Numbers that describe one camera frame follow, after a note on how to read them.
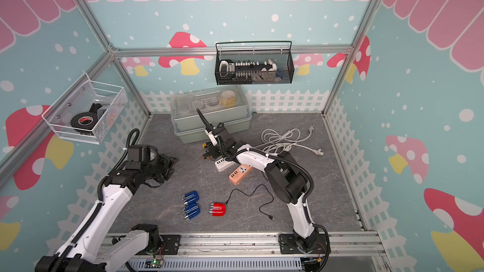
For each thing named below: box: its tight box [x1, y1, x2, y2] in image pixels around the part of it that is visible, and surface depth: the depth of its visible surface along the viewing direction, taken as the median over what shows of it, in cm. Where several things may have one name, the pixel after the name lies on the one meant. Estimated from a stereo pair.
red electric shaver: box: [208, 202, 227, 217], surface depth 83 cm
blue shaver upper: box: [181, 190, 200, 207], surface depth 85 cm
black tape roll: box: [70, 112, 99, 131], surface depth 70 cm
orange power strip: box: [228, 163, 254, 186], surface depth 94 cm
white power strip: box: [214, 157, 237, 172], surface depth 96 cm
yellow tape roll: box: [221, 90, 236, 107], surface depth 105 cm
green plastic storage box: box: [170, 85, 253, 144], surface depth 99 cm
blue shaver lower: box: [182, 203, 201, 220], surface depth 82 cm
